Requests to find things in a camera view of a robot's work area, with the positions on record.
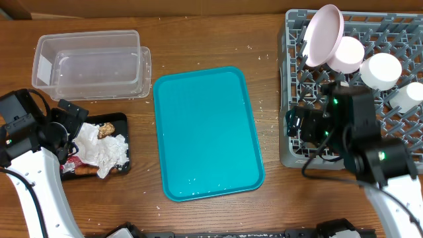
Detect white bowl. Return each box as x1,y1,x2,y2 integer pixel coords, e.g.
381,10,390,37
360,53,402,91

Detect red snack wrapper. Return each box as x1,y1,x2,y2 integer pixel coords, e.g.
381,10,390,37
60,156,85,173

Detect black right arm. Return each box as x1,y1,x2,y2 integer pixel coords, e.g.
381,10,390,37
285,83,422,237

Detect white cup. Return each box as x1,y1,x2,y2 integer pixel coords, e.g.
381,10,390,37
389,82,423,113

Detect black plastic tray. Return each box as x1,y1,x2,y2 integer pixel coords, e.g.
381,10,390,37
60,112,131,181

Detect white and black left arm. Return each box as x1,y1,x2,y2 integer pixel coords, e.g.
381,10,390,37
1,89,89,237

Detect white napkin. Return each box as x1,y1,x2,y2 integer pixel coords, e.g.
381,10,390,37
73,123,104,166
95,134,129,179

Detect brown food chunk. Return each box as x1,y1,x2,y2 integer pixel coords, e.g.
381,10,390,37
97,122,115,139

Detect teal serving tray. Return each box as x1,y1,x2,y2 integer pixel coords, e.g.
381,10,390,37
153,66,265,202

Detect large white plate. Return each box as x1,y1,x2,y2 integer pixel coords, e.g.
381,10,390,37
302,4,344,67

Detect grey dishwasher rack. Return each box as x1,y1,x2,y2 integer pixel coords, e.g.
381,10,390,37
278,9,422,171

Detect small white plate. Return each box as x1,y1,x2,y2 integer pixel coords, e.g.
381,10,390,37
327,36,365,74

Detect clear plastic storage bin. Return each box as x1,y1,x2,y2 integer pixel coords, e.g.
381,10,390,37
32,30,152,101

